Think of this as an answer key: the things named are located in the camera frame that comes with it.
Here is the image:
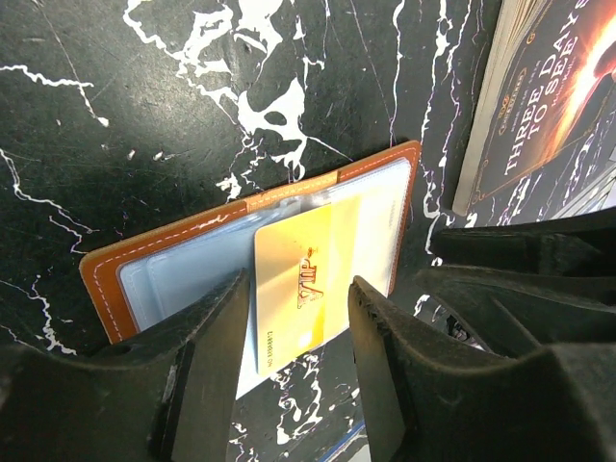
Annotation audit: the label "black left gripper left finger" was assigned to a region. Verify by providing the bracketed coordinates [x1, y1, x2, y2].
[1, 270, 250, 461]

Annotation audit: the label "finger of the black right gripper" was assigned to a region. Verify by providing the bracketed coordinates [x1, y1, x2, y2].
[427, 208, 615, 281]
[416, 265, 615, 357]

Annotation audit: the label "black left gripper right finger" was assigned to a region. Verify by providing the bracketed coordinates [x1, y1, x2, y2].
[347, 277, 615, 461]

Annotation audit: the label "brown leather card holder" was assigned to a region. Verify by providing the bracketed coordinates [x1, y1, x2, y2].
[80, 141, 422, 395]

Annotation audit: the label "dark book three days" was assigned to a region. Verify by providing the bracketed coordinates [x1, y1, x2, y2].
[451, 1, 615, 216]

